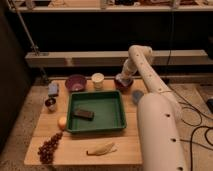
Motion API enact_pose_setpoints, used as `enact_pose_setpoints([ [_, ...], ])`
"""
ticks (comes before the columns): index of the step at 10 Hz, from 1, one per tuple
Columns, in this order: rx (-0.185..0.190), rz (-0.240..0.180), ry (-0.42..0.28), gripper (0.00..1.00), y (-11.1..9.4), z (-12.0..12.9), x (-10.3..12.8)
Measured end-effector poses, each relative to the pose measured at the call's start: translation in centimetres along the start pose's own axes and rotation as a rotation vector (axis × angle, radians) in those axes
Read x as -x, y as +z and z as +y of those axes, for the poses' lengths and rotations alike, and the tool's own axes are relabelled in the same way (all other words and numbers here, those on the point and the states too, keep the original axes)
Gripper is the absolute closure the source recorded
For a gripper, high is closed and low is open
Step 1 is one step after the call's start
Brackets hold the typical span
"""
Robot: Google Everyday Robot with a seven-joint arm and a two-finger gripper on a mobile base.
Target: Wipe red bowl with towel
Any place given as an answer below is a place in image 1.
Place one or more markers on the purple bowl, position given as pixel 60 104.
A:
pixel 76 83

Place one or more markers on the yellow banana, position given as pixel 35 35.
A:
pixel 102 149

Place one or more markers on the red bowl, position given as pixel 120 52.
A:
pixel 122 84

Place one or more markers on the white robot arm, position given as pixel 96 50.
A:
pixel 157 113

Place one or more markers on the upper shelf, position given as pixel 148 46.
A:
pixel 109 6

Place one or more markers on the bunch of red grapes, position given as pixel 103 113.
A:
pixel 46 151

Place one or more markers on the dark brown sponge block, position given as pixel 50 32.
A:
pixel 84 114

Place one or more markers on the yellow onion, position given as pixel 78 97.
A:
pixel 62 122

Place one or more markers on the small dark cup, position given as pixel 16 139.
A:
pixel 50 103

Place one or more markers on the wooden board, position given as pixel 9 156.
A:
pixel 72 148

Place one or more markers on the white cup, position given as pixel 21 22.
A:
pixel 97 80

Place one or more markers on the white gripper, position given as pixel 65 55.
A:
pixel 128 70

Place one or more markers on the green plastic tray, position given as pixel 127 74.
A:
pixel 108 109

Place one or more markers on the metal shelf rail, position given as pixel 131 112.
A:
pixel 114 58

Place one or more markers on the blue small bowl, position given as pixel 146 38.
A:
pixel 136 96

